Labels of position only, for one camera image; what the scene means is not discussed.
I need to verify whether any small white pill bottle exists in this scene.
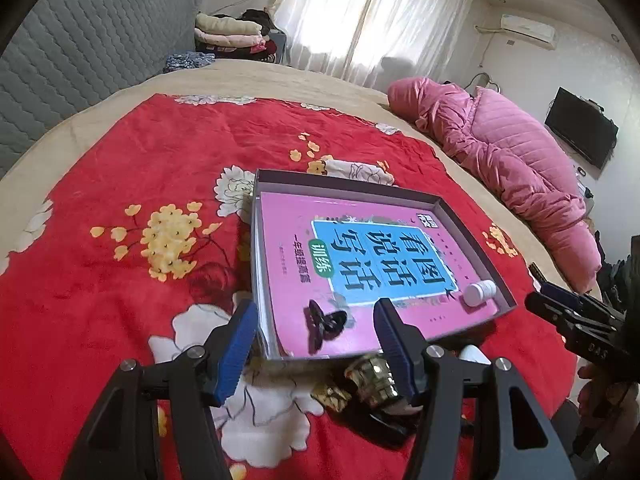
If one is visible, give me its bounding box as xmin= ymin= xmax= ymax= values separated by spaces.
xmin=462 ymin=280 xmax=498 ymax=308

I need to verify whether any white earbuds case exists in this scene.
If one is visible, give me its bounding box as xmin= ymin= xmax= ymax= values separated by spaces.
xmin=458 ymin=344 xmax=491 ymax=365

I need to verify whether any black hair claw clip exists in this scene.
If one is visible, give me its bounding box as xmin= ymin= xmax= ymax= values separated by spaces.
xmin=305 ymin=300 xmax=348 ymax=356

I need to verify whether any black gold lighter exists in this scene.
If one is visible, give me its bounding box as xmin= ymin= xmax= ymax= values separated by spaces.
xmin=310 ymin=380 xmax=352 ymax=414

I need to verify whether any person's right hand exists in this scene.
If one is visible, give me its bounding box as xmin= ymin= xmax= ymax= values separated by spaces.
xmin=577 ymin=363 xmax=639 ymax=455

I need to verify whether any pink quilted duvet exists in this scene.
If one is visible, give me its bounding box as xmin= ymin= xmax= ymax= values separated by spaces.
xmin=387 ymin=77 xmax=601 ymax=292

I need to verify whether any gold glass knob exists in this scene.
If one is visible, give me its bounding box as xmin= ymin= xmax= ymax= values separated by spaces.
xmin=344 ymin=352 xmax=401 ymax=410

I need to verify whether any red floral blanket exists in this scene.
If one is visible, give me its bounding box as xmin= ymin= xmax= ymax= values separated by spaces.
xmin=0 ymin=92 xmax=582 ymax=480

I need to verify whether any pink Chinese workbook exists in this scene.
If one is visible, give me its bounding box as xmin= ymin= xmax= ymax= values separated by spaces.
xmin=252 ymin=190 xmax=501 ymax=359

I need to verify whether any white air conditioner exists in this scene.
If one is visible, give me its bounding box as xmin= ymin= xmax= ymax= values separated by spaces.
xmin=500 ymin=14 xmax=556 ymax=50

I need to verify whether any grey cardboard box tray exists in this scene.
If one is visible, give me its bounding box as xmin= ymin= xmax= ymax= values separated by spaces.
xmin=249 ymin=167 xmax=518 ymax=362

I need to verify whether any white sheer curtain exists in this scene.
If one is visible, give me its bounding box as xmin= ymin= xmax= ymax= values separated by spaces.
xmin=273 ymin=0 xmax=473 ymax=91

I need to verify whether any blue patterned cloth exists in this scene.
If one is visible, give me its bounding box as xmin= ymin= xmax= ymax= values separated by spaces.
xmin=163 ymin=51 xmax=216 ymax=74

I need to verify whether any folded clothes pile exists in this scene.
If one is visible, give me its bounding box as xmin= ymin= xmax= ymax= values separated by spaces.
xmin=194 ymin=9 xmax=286 ymax=64

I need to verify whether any grey quilted headboard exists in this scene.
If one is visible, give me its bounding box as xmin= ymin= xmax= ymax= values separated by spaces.
xmin=1 ymin=0 xmax=201 ymax=172

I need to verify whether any black wall television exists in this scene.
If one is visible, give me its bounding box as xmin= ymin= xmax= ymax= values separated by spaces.
xmin=544 ymin=87 xmax=618 ymax=170

